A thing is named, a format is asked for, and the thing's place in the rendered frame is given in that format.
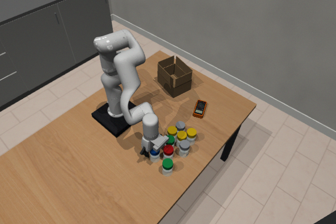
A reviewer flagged orange digital multimeter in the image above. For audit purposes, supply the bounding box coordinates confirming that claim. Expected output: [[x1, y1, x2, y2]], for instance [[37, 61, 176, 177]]
[[193, 100, 207, 119]]

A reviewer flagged white bottle with blue cap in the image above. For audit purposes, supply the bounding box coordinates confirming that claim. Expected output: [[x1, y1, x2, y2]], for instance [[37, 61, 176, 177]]
[[150, 149, 160, 163]]

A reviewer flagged red bottle cap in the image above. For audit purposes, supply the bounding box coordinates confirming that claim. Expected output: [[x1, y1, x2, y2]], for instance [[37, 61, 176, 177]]
[[163, 145, 174, 160]]

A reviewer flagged grey-capped bottle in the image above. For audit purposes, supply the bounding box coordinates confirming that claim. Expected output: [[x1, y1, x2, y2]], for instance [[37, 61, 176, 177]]
[[179, 140, 190, 158], [176, 121, 185, 133]]

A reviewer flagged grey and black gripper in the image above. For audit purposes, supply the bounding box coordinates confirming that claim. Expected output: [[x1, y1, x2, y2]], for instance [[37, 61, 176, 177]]
[[140, 136, 154, 158]]

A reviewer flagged brown cardboard box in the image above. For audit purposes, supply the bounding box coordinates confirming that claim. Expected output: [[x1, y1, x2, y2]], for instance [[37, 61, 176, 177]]
[[157, 57, 193, 98]]

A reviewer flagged yellow-capped bottle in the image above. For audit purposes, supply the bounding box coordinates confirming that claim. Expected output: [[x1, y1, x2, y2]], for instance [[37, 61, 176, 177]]
[[186, 128, 196, 146], [167, 126, 177, 143], [176, 131, 187, 148]]

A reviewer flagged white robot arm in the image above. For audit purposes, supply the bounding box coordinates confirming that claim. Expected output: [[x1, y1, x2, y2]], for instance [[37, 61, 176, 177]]
[[93, 29, 169, 152]]

